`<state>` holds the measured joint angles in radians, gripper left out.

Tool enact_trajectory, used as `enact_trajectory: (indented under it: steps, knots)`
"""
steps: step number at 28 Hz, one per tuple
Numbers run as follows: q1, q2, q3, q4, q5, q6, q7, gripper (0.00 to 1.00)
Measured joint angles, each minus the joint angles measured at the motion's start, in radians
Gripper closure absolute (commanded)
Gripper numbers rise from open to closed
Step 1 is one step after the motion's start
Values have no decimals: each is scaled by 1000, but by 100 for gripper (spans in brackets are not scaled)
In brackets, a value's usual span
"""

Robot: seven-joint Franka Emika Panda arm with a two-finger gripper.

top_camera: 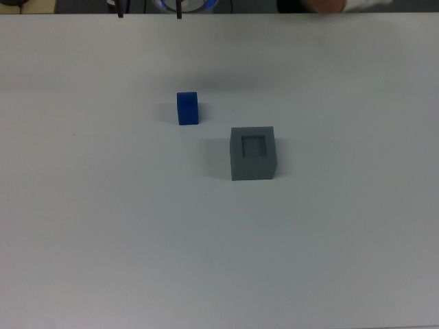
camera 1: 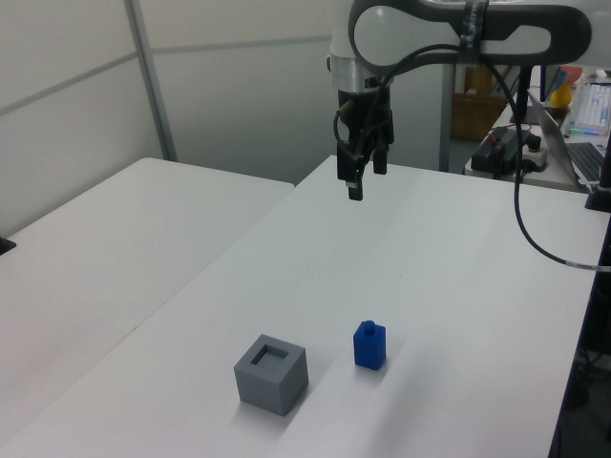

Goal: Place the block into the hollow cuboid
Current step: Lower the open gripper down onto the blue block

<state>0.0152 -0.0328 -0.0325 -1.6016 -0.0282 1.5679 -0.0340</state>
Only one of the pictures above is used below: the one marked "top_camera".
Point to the blue rectangular block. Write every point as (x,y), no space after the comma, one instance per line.
(187,109)

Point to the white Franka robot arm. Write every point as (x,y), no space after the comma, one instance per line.
(356,5)

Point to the grey hollow cuboid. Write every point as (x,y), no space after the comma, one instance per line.
(252,169)

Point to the black table clamp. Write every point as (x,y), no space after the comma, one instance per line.
(120,10)
(178,10)

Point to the dark round object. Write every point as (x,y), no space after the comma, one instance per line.
(13,2)

